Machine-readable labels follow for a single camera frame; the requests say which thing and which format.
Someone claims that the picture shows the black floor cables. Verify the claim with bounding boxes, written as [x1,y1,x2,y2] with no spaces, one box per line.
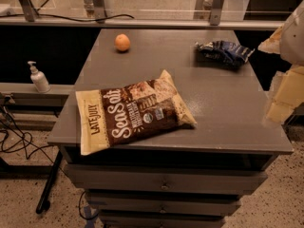
[0,92,61,173]

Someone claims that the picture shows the grey drawer cabinet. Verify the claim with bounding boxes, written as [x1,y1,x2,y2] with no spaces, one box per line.
[49,28,293,228]

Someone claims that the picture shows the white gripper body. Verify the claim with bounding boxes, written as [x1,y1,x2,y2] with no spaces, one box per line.
[280,0,304,66]

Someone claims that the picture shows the brown sea salt chip bag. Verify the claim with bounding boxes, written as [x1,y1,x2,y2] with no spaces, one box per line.
[75,71,197,156]

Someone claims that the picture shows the white pump soap bottle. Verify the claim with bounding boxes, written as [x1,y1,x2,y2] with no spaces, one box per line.
[28,61,50,93]

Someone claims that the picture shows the crumpled blue chip bag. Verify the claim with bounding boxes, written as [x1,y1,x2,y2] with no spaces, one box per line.
[195,41,254,68]

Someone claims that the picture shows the black table leg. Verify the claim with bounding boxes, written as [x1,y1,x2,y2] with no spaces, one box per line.
[36,152,63,215]

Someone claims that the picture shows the black cable on ledge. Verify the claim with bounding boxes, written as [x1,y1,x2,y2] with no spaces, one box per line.
[0,0,135,23]

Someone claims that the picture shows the orange fruit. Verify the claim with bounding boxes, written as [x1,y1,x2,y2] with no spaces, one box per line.
[115,34,130,52]

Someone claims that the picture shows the metal window frame rail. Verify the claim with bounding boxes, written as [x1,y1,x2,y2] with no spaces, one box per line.
[0,0,282,30]

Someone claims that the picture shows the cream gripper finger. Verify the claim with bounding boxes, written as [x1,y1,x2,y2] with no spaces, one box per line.
[263,65,304,124]
[257,26,283,54]

